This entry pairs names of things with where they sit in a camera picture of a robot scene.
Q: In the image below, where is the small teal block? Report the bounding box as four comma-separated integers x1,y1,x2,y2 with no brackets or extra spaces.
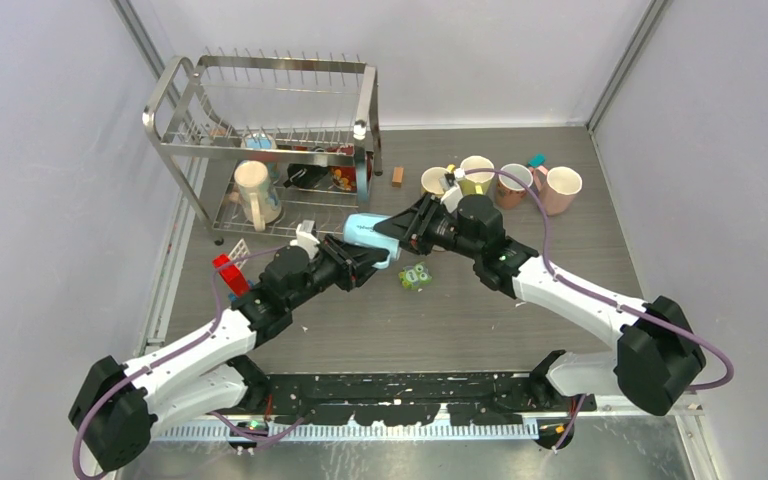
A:
527,154,546,168

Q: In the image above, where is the green owl toy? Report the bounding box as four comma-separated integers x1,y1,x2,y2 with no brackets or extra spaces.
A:
398,262,433,290

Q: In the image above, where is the lime green mug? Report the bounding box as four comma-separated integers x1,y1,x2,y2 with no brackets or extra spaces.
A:
458,155,495,196

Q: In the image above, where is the light blue mug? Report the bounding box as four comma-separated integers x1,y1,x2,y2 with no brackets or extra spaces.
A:
343,213,400,270

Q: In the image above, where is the black cup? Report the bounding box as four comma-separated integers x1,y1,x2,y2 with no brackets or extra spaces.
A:
283,164,330,189

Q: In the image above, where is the steel two-tier dish rack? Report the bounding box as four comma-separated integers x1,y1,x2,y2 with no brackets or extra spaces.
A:
142,52,383,244

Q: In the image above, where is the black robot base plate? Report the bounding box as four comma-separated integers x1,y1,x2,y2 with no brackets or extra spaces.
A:
202,370,597,429

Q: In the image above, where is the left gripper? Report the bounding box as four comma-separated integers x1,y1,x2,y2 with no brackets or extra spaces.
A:
286,235,389,311

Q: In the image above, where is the pink faceted mug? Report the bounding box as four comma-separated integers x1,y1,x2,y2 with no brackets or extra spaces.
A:
531,166,583,216

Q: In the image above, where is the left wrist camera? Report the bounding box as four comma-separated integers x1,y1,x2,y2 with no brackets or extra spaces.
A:
290,219,320,260

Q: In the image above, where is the yellow cup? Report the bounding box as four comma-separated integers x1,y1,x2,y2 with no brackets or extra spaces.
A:
420,164,456,198

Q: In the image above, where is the white grid brick piece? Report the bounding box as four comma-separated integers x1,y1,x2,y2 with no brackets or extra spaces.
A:
227,239,251,270

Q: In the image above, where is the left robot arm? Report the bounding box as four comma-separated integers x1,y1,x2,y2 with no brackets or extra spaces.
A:
68,234,400,479

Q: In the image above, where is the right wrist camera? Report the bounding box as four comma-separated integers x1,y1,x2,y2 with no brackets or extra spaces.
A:
439,165,465,214

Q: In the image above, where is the small wooden block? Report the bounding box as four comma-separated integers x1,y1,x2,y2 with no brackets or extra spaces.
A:
391,166,404,188

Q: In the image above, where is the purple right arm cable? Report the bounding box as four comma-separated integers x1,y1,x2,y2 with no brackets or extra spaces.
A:
460,168,735,452

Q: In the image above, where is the blue patterned mug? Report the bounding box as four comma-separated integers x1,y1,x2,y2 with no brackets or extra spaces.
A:
242,132,277,150

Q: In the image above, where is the beige patterned mug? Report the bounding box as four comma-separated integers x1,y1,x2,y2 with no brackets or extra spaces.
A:
233,160,283,232

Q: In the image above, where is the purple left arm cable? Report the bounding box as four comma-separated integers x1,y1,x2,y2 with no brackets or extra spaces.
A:
71,245,314,480

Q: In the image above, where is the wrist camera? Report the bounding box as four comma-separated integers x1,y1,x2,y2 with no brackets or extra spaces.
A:
290,219,320,260
439,165,465,214

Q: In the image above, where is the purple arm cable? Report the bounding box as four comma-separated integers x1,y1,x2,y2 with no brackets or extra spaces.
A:
71,245,314,480
460,168,735,452

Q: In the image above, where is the colourful brick toy car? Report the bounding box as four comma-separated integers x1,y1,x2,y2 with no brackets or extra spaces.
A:
212,254,251,298

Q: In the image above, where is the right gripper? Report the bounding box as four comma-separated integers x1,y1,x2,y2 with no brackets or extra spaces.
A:
374,192,481,261

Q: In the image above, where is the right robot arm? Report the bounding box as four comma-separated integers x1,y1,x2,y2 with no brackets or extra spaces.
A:
374,194,706,416

